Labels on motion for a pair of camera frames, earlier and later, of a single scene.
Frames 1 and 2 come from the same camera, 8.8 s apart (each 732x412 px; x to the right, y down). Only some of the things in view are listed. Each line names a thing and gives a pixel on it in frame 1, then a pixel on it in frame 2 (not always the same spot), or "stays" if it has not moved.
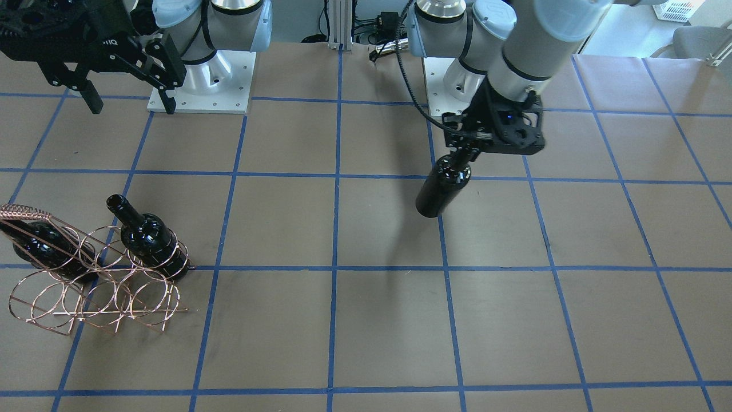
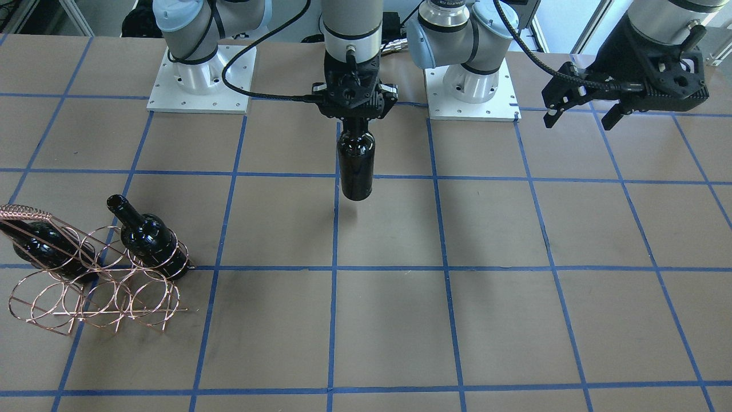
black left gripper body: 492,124 -> 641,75
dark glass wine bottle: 449,175 -> 356,149
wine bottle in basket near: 149,240 stays
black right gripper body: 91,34 -> 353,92
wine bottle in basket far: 53,247 stays
